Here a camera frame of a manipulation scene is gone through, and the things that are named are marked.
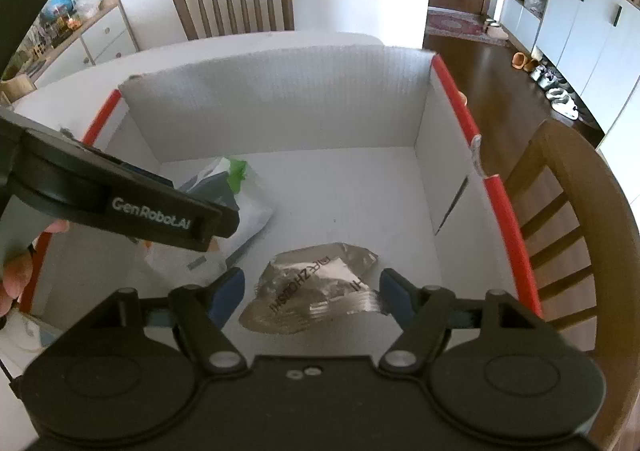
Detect silver foil snack packet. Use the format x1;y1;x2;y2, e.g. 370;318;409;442
239;242;385;335

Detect white green plastic packet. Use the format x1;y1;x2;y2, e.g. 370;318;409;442
141;156;274;289

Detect red and white cardboard box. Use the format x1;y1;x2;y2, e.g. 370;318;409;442
18;42;544;362

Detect person's left hand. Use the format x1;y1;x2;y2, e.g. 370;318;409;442
0;219;70;317

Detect white drawer sideboard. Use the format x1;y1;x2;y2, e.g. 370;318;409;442
1;0;139;106

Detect blue globe toy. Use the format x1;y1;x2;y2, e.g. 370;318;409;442
40;0;75;23

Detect wooden chair at right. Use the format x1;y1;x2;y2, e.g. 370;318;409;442
504;120;639;450

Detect orange slippers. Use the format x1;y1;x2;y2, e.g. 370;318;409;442
511;52;538;73

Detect wooden chair behind table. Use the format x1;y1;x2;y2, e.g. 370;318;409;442
172;0;295;41

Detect red patterned door rug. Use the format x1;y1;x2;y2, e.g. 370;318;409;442
425;7;509;46

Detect light blue wall cabinet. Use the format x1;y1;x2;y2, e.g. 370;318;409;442
501;0;639;133

